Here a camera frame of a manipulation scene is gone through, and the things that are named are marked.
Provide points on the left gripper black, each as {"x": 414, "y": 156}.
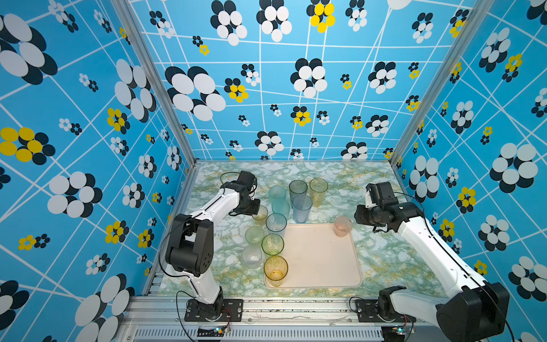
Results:
{"x": 254, "y": 210}

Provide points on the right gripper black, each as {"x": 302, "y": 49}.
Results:
{"x": 359, "y": 215}

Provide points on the short yellow cup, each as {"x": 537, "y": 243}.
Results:
{"x": 261, "y": 215}

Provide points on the short pink dimpled cup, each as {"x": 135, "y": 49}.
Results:
{"x": 343, "y": 226}

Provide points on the blue clear tall glass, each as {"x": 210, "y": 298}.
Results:
{"x": 276, "y": 223}

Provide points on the green tall glass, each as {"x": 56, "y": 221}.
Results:
{"x": 272, "y": 244}

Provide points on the short clear dimpled cup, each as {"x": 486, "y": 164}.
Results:
{"x": 252, "y": 256}

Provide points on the yellow tall glass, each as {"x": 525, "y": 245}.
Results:
{"x": 318, "y": 189}
{"x": 275, "y": 269}

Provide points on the yellow tall glass front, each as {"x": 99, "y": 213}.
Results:
{"x": 275, "y": 269}

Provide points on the short green cup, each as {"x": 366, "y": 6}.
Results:
{"x": 254, "y": 235}

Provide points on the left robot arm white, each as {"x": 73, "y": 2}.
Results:
{"x": 190, "y": 248}

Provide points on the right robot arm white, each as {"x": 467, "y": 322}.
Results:
{"x": 474, "y": 308}

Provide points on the pink rectangular tray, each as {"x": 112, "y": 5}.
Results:
{"x": 318, "y": 258}

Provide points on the teal dimpled tall cup rear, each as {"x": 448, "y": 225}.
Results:
{"x": 277, "y": 193}

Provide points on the teal dimpled tall cup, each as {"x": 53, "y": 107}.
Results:
{"x": 282, "y": 206}
{"x": 277, "y": 193}

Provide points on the teal dimpled tall cup front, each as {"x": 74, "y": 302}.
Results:
{"x": 282, "y": 206}

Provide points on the grey tall glass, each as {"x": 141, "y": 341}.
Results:
{"x": 297, "y": 187}

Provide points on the blue tall dimpled cup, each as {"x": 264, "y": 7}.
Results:
{"x": 302, "y": 205}

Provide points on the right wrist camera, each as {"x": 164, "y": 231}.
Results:
{"x": 371, "y": 195}

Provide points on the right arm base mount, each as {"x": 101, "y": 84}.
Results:
{"x": 367, "y": 312}

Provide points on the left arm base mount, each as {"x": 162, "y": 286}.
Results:
{"x": 228, "y": 310}

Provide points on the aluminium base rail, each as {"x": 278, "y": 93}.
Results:
{"x": 266, "y": 319}

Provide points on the aluminium corner post left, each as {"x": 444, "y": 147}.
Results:
{"x": 130, "y": 24}

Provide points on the aluminium corner post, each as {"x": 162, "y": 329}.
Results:
{"x": 130, "y": 24}
{"x": 476, "y": 18}

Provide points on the aluminium corner post right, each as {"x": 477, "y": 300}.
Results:
{"x": 476, "y": 18}

